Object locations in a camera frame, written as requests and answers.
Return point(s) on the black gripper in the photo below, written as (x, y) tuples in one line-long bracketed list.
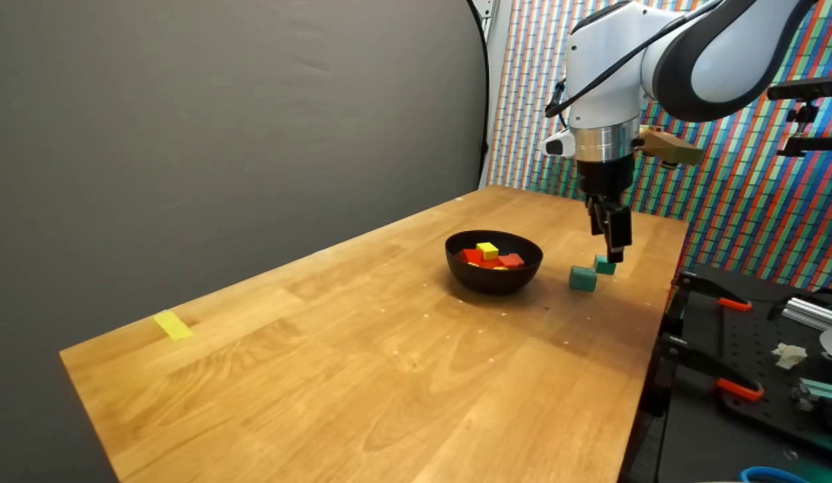
[(604, 179)]

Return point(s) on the teal wooden block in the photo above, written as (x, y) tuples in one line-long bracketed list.
[(604, 266), (584, 277)]

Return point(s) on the red wooden cube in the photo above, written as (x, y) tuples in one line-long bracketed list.
[(510, 262)]

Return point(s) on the black bowl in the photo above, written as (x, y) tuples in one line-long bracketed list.
[(486, 282)]

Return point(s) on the red hexagonal wooden block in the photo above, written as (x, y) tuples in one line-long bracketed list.
[(474, 259)]

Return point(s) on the multicoloured patterned backdrop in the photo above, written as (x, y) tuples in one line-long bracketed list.
[(748, 216)]

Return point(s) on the black pegboard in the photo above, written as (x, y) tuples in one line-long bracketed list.
[(748, 352)]

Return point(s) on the white ridged bar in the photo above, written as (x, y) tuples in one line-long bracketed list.
[(808, 313)]

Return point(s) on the white plastic part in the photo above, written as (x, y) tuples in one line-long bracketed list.
[(790, 355)]

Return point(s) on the teal tool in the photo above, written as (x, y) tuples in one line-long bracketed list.
[(821, 391)]

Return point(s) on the grey fabric backdrop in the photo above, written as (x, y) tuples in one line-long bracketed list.
[(165, 136)]

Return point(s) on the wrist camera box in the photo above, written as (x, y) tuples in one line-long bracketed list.
[(671, 145)]

